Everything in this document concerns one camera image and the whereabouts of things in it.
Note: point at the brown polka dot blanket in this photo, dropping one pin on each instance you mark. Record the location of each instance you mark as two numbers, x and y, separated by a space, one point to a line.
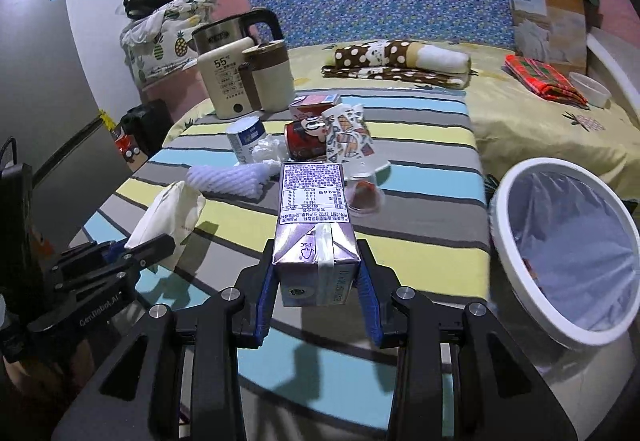
398 74

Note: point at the clear plastic cup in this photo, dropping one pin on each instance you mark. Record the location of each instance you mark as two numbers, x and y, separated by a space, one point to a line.
363 196

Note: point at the pineapple print bundle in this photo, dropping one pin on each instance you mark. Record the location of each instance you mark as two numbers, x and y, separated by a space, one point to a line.
161 43

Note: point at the white blue yogurt cup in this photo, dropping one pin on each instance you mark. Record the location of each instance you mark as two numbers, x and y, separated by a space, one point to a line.
243 135

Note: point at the pink storage box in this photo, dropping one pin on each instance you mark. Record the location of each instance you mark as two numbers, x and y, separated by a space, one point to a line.
180 91

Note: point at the striped tablecloth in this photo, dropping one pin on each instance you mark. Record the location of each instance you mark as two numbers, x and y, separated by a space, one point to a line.
318 376

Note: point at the red cartoon can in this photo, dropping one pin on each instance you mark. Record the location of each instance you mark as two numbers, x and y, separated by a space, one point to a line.
306 138

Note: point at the stainless steel kettle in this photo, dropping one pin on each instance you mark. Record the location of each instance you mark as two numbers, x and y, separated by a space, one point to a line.
236 27

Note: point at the purple milk carton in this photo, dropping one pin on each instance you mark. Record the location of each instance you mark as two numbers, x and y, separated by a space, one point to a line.
315 253

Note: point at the red plaid cloth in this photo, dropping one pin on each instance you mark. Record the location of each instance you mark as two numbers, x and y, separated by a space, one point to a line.
543 80

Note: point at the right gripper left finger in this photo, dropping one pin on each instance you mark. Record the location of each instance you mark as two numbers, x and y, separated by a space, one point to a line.
136 392

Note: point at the grey refrigerator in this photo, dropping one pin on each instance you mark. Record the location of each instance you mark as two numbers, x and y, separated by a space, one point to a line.
48 106

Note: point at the brown polka dot pillow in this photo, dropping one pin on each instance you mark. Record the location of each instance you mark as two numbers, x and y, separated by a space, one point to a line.
402 53

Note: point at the brown cream mug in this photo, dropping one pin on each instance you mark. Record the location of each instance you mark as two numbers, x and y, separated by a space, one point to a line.
267 77

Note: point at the white bowl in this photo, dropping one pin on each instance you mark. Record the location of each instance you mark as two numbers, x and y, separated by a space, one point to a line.
594 92

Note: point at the cream water warmer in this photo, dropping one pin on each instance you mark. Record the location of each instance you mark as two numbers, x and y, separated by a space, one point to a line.
220 71

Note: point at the white trash bin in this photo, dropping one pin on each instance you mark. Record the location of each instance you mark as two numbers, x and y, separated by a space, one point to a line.
570 250

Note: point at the white foam fruit net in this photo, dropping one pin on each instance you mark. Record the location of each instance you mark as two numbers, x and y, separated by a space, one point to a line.
247 181

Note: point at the black suitcase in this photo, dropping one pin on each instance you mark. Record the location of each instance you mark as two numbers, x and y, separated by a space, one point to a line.
149 125

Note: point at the red toy box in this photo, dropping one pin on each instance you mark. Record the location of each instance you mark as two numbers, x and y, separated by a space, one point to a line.
128 148

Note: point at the patterned paper cup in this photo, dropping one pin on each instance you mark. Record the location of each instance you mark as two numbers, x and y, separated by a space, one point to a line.
350 144

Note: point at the crumpled white tissue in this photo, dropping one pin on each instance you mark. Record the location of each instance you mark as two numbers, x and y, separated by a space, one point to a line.
271 149

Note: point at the yellow bed sheet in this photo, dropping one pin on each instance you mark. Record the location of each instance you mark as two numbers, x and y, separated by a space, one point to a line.
496 114

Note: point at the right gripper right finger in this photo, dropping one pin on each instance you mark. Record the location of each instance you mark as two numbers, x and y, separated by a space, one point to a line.
498 392

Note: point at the pink strawberry milk carton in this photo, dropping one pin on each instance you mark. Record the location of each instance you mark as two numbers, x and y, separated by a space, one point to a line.
312 105

